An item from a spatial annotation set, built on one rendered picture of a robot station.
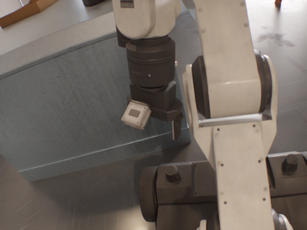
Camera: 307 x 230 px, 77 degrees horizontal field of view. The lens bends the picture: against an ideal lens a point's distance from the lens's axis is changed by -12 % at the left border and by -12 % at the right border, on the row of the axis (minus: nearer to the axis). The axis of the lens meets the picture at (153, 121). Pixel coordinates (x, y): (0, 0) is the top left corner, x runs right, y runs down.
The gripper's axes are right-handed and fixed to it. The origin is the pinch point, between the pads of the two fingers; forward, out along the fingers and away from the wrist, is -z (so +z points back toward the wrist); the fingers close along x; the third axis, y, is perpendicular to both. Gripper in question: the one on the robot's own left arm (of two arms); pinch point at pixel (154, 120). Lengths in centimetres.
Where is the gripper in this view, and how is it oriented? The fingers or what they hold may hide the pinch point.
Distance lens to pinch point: 48.6
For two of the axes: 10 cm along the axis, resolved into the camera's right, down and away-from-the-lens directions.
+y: -4.9, 5.7, -6.6
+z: -0.4, -7.8, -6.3
